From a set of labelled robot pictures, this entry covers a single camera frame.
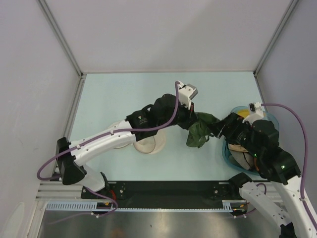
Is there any purple cable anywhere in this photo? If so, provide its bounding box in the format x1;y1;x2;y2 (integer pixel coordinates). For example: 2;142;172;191
36;81;180;225
232;103;313;219

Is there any orange black garment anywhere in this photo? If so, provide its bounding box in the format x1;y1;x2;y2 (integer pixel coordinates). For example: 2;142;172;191
243;153;260;173

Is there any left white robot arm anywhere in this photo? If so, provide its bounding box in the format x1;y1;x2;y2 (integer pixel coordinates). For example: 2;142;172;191
56;94;197;198

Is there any yellow garment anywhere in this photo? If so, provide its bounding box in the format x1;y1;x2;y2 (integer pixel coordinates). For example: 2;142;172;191
236;109;265;120

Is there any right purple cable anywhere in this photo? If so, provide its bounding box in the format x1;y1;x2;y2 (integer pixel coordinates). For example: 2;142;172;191
232;103;313;219

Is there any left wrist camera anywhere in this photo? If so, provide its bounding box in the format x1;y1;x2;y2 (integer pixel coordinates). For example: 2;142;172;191
177;81;198;110

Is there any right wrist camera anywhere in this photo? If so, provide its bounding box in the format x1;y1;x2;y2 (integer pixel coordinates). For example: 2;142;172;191
243;102;264;125

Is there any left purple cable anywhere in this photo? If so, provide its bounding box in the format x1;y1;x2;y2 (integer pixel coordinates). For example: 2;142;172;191
36;81;180;225

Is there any white slotted cable duct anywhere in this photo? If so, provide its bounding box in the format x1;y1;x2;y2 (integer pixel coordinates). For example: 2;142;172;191
46;200;248;213

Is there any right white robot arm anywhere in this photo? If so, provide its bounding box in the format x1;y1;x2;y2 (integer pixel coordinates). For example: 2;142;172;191
208;113;317;238

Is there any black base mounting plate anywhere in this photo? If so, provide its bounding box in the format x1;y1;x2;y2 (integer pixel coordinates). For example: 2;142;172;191
81;180;258;209

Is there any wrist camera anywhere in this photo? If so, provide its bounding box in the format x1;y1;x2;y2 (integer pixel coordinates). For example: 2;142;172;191
243;102;264;125
177;81;198;110

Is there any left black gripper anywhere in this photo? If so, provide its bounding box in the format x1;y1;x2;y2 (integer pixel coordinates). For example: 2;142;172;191
158;98;199;130

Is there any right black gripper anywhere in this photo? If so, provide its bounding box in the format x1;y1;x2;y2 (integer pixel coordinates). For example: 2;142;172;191
206;111;261;157

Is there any round beige mesh laundry bag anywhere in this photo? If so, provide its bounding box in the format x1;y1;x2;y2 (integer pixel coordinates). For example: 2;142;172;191
106;121;166;154

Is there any translucent blue plastic basket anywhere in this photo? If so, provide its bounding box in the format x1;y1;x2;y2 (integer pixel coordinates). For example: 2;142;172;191
222;106;279;176

